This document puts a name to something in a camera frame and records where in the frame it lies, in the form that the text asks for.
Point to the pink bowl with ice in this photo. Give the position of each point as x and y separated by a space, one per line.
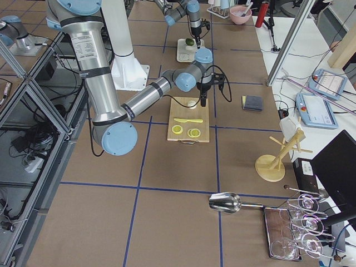
238 14

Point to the steel cylinder black-tipped tool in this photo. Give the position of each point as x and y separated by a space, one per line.
248 7

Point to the wooden mug tree stand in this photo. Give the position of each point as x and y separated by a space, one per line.
270 167

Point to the dark tray with glasses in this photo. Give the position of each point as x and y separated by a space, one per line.
296 228

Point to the far teach pendant tablet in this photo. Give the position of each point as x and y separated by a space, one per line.
328 83

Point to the green lime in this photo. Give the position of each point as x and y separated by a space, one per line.
189 42

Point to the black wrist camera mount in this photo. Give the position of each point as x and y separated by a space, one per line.
205 24

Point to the teach pendant tablet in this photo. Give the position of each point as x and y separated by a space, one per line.
314 111
328 83

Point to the wooden cutting board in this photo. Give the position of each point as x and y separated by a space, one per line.
182 111

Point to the black computer monitor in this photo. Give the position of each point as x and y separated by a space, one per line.
334 166

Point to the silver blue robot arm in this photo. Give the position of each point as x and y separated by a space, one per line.
173 11
102 44

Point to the near teach pendant tablet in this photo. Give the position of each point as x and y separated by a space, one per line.
314 111

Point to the steel ice scoop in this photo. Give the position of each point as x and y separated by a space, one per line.
230 202

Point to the lemon slice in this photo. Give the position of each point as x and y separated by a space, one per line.
193 133
177 129

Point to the black tripod selfie stick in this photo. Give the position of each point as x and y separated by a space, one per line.
270 24

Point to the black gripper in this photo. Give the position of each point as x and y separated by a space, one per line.
196 32
204 88

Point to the white round bun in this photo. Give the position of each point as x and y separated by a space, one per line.
192 104

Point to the white rectangular tray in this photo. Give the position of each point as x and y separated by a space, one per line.
185 53

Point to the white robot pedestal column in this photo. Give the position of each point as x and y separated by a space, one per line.
127 73

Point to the aluminium frame post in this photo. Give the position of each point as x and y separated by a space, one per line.
293 32

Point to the right lemon slice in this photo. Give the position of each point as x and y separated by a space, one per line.
193 133

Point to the red cylinder flask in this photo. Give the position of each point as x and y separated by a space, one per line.
261 14

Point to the yellow plastic spoon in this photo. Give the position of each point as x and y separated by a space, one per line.
184 120

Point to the left lemon slice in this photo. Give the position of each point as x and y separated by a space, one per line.
177 129

